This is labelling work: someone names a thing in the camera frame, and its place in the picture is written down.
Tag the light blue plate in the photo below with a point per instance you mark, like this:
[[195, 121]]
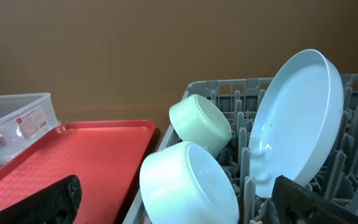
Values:
[[297, 122]]

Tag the red plastic tray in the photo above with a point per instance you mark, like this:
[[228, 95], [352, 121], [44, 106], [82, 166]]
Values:
[[105, 155]]

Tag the clear plastic bin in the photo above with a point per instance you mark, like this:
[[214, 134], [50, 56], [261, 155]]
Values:
[[24, 119]]

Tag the green bowl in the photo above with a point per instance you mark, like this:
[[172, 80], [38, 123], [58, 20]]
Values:
[[198, 120]]

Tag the small light blue bowl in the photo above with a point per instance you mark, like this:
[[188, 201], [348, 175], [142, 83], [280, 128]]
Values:
[[184, 184]]

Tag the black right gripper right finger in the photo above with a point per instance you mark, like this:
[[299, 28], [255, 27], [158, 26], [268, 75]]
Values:
[[293, 202]]

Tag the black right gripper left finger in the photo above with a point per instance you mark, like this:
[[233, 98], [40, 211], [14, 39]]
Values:
[[56, 204]]

